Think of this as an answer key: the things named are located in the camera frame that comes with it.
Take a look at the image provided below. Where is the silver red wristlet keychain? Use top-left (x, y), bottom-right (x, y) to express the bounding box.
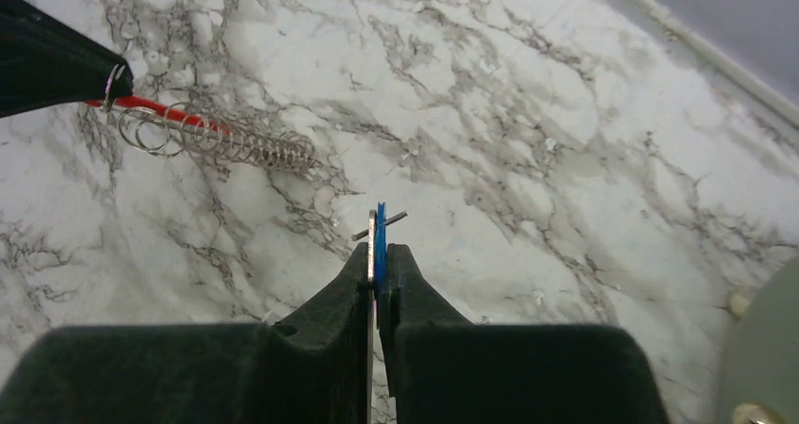
top-left (87, 96), bottom-right (318, 171)

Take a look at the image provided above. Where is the blue capped key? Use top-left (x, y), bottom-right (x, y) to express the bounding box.
top-left (351, 202), bottom-right (408, 324)

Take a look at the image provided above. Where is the round cream drawer cabinet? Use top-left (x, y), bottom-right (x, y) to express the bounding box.
top-left (716, 258), bottom-right (798, 423)

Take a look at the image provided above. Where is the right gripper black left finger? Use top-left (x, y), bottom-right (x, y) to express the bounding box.
top-left (1, 244), bottom-right (372, 423)

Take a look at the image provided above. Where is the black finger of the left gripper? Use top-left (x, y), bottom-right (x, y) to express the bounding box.
top-left (1, 0), bottom-right (134, 118)

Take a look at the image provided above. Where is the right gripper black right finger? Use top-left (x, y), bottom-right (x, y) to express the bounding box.
top-left (377, 244), bottom-right (668, 423)

